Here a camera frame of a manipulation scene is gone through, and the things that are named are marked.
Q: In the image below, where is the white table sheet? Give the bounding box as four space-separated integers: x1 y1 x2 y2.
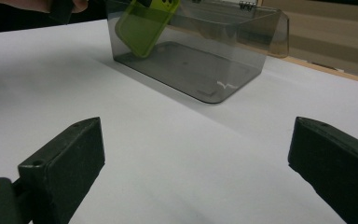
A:
0 18 358 224

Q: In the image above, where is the wooden table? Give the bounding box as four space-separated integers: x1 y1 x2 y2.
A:
260 55 358 87

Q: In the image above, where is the green phone case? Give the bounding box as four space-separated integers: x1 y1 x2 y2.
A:
115 0 182 60

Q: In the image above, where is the wooden desk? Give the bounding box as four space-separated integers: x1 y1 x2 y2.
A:
256 0 358 79

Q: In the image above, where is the grey transparent plastic box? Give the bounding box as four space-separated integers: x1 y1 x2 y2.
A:
105 0 291 105

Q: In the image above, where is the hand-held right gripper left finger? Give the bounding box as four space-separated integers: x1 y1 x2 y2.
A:
18 117 106 224

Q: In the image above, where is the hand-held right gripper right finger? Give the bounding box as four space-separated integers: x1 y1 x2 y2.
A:
287 116 358 224

